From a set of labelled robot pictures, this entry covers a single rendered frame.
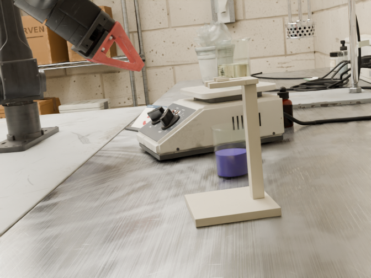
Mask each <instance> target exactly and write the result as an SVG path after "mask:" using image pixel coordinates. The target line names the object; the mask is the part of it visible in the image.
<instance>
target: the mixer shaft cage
mask: <svg viewBox="0 0 371 278"><path fill-rule="evenodd" d="M287 1H288V19H289V21H288V23H287V24H285V28H287V39H301V38H311V37H316V35H315V25H316V21H312V19H311V0H307V2H308V21H307V22H306V20H303V14H302V3H301V0H298V19H299V20H296V21H295V23H293V21H292V10H291V1H290V0H287Z"/></svg>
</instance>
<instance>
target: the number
mask: <svg viewBox="0 0 371 278"><path fill-rule="evenodd" d="M153 109H155V108H146V109H145V110H144V112H143V113H142V114H141V115H140V117H139V118H138V119H137V120H136V122H135V123H134V125H141V126H144V125H145V124H146V123H148V122H149V121H150V120H151V119H150V117H149V116H148V115H147V112H148V111H151V110H153Z"/></svg>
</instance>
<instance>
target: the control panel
mask: <svg viewBox="0 0 371 278"><path fill-rule="evenodd" d="M167 108H169V109H170V110H171V111H172V110H174V109H175V111H174V112H173V114H174V115H179V116H180V118H179V120H178V121H177V122H176V123H175V124H174V125H172V126H171V127H169V128H167V129H165V130H162V129H161V125H162V122H159V123H157V124H155V125H152V123H151V121H152V120H151V121H149V122H148V123H147V124H146V125H144V126H143V127H142V128H140V129H139V132H141V133H143V134H144V135H146V136H147V137H149V138H151V139H153V140H154V141H156V142H157V141H159V140H160V139H161V138H162V137H164V136H165V135H166V134H168V133H169V132H170V131H171V130H173V129H174V128H175V127H176V126H178V125H179V124H180V123H181V122H182V121H184V120H185V119H186V118H187V117H189V116H190V115H191V114H192V113H194V112H195V111H196V110H195V109H192V108H188V107H186V106H182V105H178V104H175V103H172V104H171V105H170V106H168V107H167ZM165 110H166V108H165ZM176 111H179V113H177V114H175V112H176Z"/></svg>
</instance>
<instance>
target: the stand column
mask: <svg viewBox="0 0 371 278"><path fill-rule="evenodd" d="M348 19H349V46H350V60H351V83H352V84H351V85H352V87H350V88H349V92H348V93H351V94H354V93H361V92H362V88H361V87H359V86H358V61H357V32H356V3H355V0H348Z"/></svg>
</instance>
